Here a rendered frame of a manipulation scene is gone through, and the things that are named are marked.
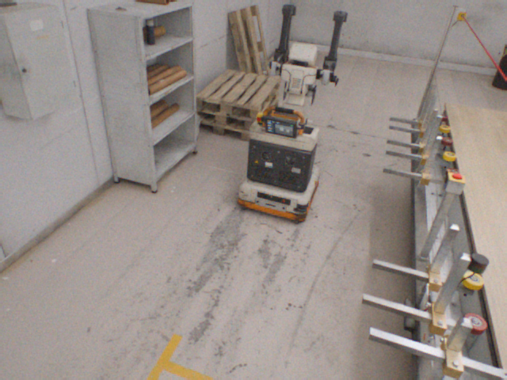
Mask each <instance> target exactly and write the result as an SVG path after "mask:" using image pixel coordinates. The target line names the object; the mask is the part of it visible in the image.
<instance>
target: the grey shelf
mask: <svg viewBox="0 0 507 380"><path fill-rule="evenodd" d="M119 6H121V8H124V9H126V11H123V10H120V11H119V10H115V9H117V8H119ZM189 7H190V9H189ZM86 10H87V16H88V18H89V22H90V31H91V37H92V43H93V53H94V58H95V59H96V64H97V74H98V81H99V86H100V91H101V101H102V107H103V112H104V113H105V122H106V127H107V133H108V139H109V149H110V154H111V159H112V170H113V175H114V184H119V183H120V180H119V179H118V177H122V178H125V179H128V180H132V181H138V183H141V184H146V185H150V186H151V189H152V193H156V192H157V185H156V181H157V180H158V179H159V178H160V177H161V176H162V175H163V173H165V172H166V171H168V170H169V169H171V168H172V167H173V166H175V165H176V164H177V162H178V161H179V160H180V159H181V158H183V157H184V156H185V155H186V154H187V153H188V152H189V151H190V150H191V149H192V148H193V147H194V151H193V154H196V153H197V151H196V65H195V17H194V2H187V1H181V0H179V1H177V2H170V4H169V5H168V6H164V5H157V4H151V2H139V1H136V0H128V1H124V2H116V3H112V4H108V5H103V6H95V7H91V8H86ZM147 19H151V20H153V24H154V25H155V26H156V22H157V25H163V26H164V27H165V30H166V34H165V35H163V36H159V37H155V38H154V42H155V45H148V43H147V41H144V42H143V30H142V27H146V24H147V23H146V20H147ZM191 29H192V35H191ZM135 35H136V38H135ZM138 38H139V39H138ZM191 41H192V46H191ZM159 60H160V63H159ZM157 63H159V64H160V65H161V66H163V65H165V64H167V65H169V67H170V68H171V67H174V66H176V65H179V66H180V67H181V69H184V70H185V72H187V76H185V77H184V78H182V79H180V80H178V81H177V82H175V83H173V84H171V85H168V86H166V87H165V88H163V89H160V91H158V92H157V93H154V94H153V95H151V96H148V89H147V71H146V68H147V67H150V66H152V65H155V64H157ZM192 66H193V73H192ZM139 71H140V72H139ZM140 79H141V81H140ZM193 79H194V80H193ZM192 80H193V82H192ZM141 86H142V90H141ZM161 99H163V100H164V101H165V102H166V103H167V104H168V105H169V107H170V106H171V105H172V104H174V103H178V104H179V110H177V111H176V112H175V113H174V114H173V115H171V116H170V117H168V118H167V119H165V120H163V121H162V122H161V123H160V124H158V126H157V127H155V128H154V129H153V130H152V128H151V110H150V109H149V106H151V105H152V104H154V103H156V102H158V101H160V100H161ZM145 109H146V110H145ZM143 113H144V116H143ZM148 113H149V114H148ZM144 121H145V124H144ZM145 130H146V133H145ZM193 140H194V142H193ZM117 174H118V176H117Z"/></svg>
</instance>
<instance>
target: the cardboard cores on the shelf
mask: <svg viewBox="0 0 507 380"><path fill-rule="evenodd" d="M142 30H143V42H144V41H147V27H142ZM165 34H166V30H165V27H164V26H163V25H157V26H155V25H154V38H155V37H159V36H163V35H165ZM146 71H147V89H148V96H151V95H153V94H154V93H157V92H158V91H160V89H163V88H165V87H166V86H169V85H171V84H173V83H175V82H177V81H178V80H180V79H182V78H184V77H185V76H187V72H185V70H184V69H181V67H180V66H179V65H176V66H173V67H171V68H170V66H169V65H167V64H165V65H163V66H161V65H160V64H159V63H157V64H155V65H152V66H149V67H147V68H146ZM149 109H150V110H151V128H152V130H153V129H154V128H155V127H157V126H158V124H160V123H161V122H162V121H163V120H165V119H167V118H168V117H170V116H171V115H173V114H174V113H175V112H176V111H177V110H179V104H178V103H174V104H172V105H171V106H170V107H169V105H168V104H167V103H166V102H165V101H164V100H160V101H158V102H156V103H154V104H152V105H151V106H149Z"/></svg>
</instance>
